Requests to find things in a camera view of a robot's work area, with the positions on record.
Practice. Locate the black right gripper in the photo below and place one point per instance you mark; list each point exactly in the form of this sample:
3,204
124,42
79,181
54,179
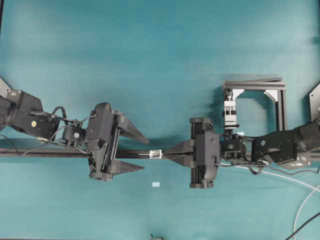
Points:
200,177

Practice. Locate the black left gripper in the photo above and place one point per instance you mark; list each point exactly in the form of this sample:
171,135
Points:
100,161

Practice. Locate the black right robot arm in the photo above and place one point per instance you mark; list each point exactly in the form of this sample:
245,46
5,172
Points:
289,149

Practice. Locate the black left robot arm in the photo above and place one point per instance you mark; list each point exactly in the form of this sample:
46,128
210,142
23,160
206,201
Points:
24,113

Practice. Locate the silver metal fitting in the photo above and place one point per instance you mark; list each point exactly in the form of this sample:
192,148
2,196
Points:
155,154

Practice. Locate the light blue tape patch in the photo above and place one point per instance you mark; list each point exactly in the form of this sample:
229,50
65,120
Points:
155,184

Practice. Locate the white clamp block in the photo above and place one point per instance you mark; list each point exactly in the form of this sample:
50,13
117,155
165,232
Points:
230,114

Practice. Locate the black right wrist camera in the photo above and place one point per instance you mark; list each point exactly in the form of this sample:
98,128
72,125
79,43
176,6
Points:
207,149

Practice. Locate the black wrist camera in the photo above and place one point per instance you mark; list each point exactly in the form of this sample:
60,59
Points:
207,149
99,127

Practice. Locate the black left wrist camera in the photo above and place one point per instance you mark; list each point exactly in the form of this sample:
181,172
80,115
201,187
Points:
99,127

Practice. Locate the black table level camera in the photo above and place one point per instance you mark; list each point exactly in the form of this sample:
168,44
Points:
152,237

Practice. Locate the black aluminium frame stand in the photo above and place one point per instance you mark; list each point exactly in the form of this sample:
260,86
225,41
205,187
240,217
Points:
273,87

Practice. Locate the black aluminium rail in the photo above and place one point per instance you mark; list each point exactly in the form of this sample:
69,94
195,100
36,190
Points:
69,153

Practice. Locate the black table edge frame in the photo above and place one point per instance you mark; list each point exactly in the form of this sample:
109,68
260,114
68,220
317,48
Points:
1,12

